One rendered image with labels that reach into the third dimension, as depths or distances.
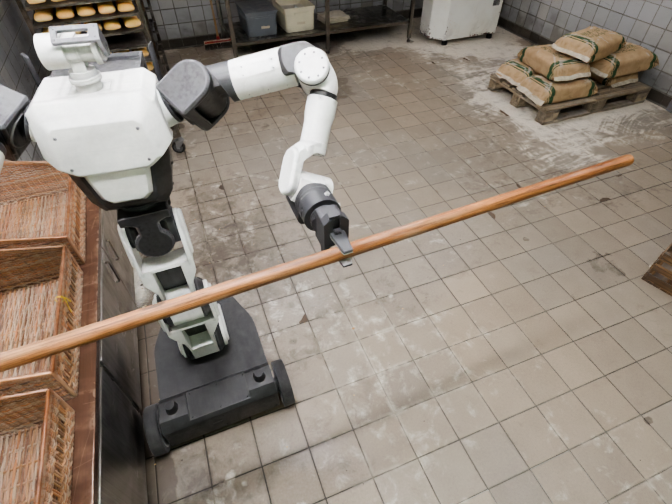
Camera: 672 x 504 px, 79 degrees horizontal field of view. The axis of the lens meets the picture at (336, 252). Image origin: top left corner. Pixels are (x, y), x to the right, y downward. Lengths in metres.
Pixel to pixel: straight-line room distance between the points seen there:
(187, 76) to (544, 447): 1.87
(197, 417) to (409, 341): 1.04
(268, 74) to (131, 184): 0.42
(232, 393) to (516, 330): 1.43
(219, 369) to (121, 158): 1.11
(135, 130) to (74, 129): 0.12
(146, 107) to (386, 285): 1.67
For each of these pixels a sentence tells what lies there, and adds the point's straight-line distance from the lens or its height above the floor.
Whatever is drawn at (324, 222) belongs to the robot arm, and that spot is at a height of 1.24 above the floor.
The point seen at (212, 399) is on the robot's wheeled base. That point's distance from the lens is 1.83.
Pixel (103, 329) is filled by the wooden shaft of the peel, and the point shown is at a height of 1.21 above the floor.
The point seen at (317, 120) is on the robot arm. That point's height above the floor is 1.33.
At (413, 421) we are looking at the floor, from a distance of 1.96.
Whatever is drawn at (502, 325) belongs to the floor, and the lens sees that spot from 2.33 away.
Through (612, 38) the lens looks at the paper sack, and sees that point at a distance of 4.54.
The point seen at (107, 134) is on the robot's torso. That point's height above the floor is 1.34.
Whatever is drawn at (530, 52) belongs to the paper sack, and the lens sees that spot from 4.42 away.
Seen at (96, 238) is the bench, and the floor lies 0.58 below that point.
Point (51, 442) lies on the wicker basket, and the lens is 1.37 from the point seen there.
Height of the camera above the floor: 1.79
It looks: 46 degrees down
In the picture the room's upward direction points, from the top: straight up
